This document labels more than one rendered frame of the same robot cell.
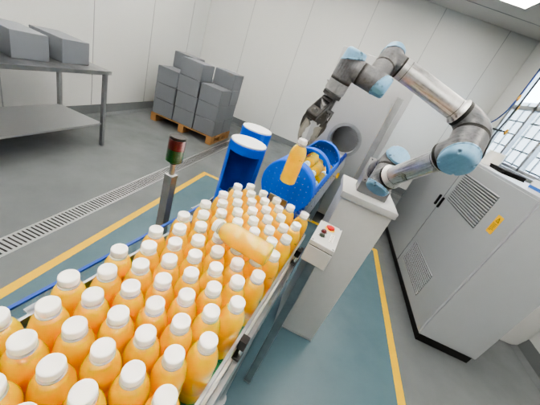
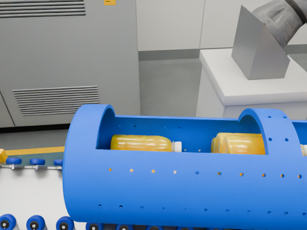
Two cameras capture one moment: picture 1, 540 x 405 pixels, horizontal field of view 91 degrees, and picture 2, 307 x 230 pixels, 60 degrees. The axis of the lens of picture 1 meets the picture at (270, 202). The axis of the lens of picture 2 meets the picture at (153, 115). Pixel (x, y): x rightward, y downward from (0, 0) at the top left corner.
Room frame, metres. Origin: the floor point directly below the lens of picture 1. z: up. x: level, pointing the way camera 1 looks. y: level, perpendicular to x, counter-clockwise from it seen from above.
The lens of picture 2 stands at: (2.04, 0.22, 1.60)
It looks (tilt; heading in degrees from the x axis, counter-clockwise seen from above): 39 degrees down; 259
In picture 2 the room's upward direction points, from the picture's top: straight up
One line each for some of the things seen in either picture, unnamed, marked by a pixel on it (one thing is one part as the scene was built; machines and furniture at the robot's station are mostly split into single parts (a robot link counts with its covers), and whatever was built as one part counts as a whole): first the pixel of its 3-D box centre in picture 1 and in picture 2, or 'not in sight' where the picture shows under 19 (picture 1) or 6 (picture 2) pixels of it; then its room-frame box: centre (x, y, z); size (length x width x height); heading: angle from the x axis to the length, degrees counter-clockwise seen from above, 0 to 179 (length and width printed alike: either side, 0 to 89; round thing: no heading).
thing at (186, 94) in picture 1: (198, 97); not in sight; (4.89, 1.91, 0.59); 1.20 x 0.80 x 1.19; 84
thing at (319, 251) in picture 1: (322, 243); not in sight; (0.96, -0.27, 1.05); 0.20 x 0.10 x 0.10; 166
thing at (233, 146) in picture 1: (233, 191); not in sight; (1.99, 0.32, 0.59); 0.28 x 0.28 x 0.88
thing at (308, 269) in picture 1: (276, 326); not in sight; (0.96, -0.27, 0.50); 0.04 x 0.04 x 1.00; 76
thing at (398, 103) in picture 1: (353, 184); not in sight; (2.60, -0.71, 0.85); 0.06 x 0.06 x 1.70; 76
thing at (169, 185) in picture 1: (153, 272); not in sight; (0.94, 0.41, 0.55); 0.04 x 0.04 x 1.10; 76
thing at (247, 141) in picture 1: (249, 142); not in sight; (1.99, 0.32, 1.03); 0.28 x 0.28 x 0.01
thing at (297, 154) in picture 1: (294, 162); not in sight; (1.09, -0.03, 1.28); 0.07 x 0.07 x 0.19
